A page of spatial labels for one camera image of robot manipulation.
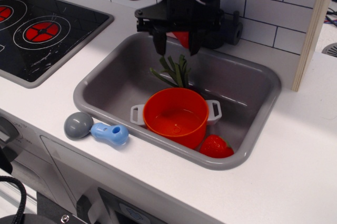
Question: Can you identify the orange toy pot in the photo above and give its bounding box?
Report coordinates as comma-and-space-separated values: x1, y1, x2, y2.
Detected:
130, 87, 222, 149

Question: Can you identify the red toy pepper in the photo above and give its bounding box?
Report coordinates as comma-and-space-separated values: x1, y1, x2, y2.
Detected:
168, 31, 190, 49

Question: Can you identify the grey and blue toy ladle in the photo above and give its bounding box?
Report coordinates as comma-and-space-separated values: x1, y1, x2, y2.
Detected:
63, 112, 129, 147

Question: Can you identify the grey plastic sink basin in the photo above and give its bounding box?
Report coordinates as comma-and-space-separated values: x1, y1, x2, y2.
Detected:
74, 33, 281, 170

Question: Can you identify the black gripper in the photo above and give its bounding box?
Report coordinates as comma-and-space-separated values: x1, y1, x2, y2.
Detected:
135, 0, 223, 56

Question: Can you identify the purple toy beet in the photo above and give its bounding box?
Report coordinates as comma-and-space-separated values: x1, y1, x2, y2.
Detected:
150, 54, 201, 94

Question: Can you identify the light wooden side panel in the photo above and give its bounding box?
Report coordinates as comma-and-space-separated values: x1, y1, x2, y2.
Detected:
291, 0, 330, 92

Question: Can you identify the grey oven knob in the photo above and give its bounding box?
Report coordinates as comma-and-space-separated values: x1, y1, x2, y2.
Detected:
0, 117, 19, 144

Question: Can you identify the red toy strawberry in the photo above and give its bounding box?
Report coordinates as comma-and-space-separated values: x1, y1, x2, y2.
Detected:
199, 134, 234, 159

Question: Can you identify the dark grey toy faucet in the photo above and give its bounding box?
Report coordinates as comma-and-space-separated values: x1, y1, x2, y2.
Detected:
137, 0, 244, 50

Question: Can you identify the round metal drain grille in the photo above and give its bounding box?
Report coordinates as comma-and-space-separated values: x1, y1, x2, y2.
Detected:
322, 43, 337, 57

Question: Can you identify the black braided cable lower left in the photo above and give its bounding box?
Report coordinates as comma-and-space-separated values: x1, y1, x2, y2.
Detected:
0, 175, 28, 224

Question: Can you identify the black toy stove top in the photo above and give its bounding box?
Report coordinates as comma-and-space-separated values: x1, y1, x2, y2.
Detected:
1, 0, 114, 89

